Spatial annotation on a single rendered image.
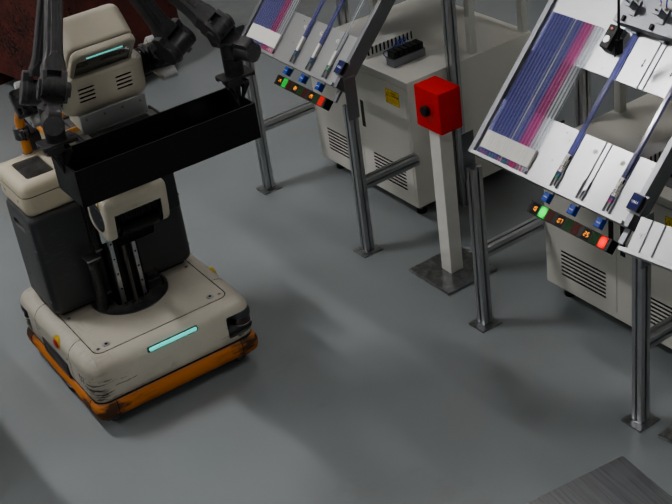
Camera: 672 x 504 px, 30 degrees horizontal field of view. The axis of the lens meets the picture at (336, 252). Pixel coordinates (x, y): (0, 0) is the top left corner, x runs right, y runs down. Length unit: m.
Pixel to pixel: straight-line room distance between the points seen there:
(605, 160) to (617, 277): 0.64
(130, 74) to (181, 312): 0.89
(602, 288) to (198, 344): 1.40
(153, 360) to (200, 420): 0.26
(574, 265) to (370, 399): 0.87
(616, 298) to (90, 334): 1.79
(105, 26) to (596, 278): 1.85
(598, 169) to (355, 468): 1.18
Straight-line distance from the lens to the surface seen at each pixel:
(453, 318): 4.56
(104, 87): 3.87
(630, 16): 3.89
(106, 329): 4.33
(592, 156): 3.83
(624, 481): 2.70
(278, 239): 5.17
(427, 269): 4.82
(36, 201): 4.21
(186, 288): 4.44
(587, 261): 4.40
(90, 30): 3.78
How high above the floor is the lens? 2.63
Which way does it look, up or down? 32 degrees down
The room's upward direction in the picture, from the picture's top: 8 degrees counter-clockwise
